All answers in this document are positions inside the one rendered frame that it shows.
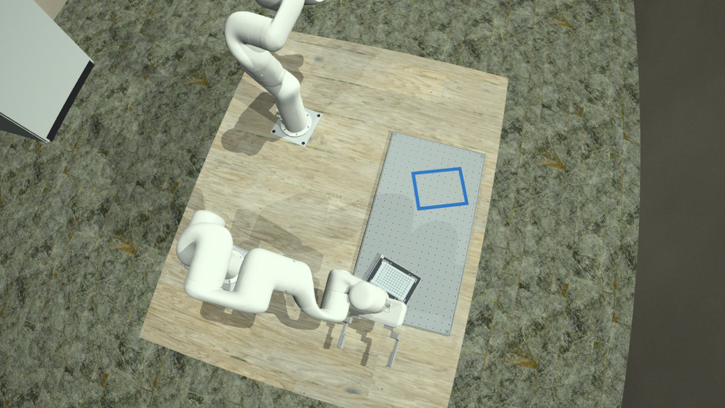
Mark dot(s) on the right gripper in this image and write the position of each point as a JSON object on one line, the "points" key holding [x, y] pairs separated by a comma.
{"points": [[391, 317]]}

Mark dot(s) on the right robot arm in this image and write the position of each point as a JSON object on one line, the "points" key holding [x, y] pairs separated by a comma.
{"points": [[260, 272]]}

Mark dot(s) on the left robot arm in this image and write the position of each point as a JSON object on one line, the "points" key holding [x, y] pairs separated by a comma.
{"points": [[251, 37]]}

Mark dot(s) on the blue tape rectangle outline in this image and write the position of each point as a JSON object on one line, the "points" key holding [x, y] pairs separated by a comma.
{"points": [[439, 206]]}

